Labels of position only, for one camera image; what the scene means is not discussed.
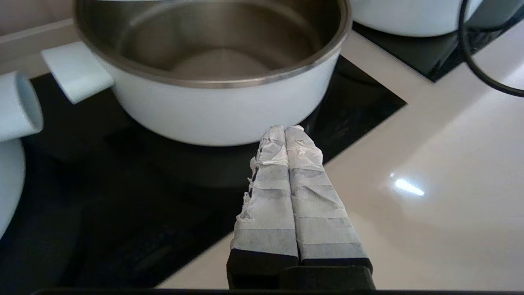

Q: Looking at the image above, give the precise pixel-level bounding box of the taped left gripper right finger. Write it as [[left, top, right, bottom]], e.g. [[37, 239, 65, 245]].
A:
[[285, 125, 374, 274]]

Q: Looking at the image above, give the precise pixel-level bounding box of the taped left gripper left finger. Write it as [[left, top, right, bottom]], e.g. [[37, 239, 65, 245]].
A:
[[226, 125, 300, 290]]

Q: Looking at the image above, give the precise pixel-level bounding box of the white lidded pot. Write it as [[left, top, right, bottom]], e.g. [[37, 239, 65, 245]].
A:
[[350, 0, 484, 38]]

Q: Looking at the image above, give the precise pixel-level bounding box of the wide black glass cooktop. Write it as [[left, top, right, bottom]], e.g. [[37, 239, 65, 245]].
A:
[[0, 55, 408, 289]]

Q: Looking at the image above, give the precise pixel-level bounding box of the white pot with stub handles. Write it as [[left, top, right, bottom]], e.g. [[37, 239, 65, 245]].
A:
[[41, 0, 352, 147]]

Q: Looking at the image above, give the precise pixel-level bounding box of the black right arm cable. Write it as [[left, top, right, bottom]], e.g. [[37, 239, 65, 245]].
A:
[[457, 0, 524, 98]]

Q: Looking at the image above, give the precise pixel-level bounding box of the white long-handled pan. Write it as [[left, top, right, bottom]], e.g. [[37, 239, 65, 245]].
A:
[[0, 72, 43, 240]]

